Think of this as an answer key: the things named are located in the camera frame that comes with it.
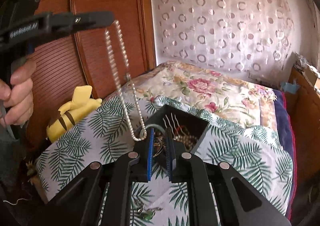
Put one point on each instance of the blue bag by cabinet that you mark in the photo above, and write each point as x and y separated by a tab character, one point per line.
289	87

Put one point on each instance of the silver metal bangle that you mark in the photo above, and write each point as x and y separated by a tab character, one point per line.
158	146

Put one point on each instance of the purple crystal flower hairpin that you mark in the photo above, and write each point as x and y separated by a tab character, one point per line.
171	121

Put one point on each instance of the right gripper dark padded finger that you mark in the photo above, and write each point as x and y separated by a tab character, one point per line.
178	168

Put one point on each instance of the pink circle patterned curtain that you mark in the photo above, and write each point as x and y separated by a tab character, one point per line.
248	38

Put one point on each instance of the navy blue blanket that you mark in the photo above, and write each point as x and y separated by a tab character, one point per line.
287	140

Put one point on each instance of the green jade bangle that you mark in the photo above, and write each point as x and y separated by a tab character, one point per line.
146	131

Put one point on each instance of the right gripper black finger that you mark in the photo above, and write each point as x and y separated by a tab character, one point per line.
68	23

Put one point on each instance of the palm leaf printed cloth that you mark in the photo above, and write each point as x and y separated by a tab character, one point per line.
238	175

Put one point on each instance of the wooden side cabinet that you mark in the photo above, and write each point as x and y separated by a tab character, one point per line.
303	108

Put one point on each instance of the floral bed quilt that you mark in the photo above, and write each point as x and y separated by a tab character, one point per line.
242	102

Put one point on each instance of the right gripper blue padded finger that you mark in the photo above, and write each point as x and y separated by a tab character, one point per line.
142	171

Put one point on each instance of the black open jewelry box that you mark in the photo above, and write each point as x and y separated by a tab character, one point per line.
191	131

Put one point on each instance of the yellow plush toy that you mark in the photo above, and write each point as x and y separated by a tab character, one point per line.
72	112

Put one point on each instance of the person's left hand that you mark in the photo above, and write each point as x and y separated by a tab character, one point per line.
20	98

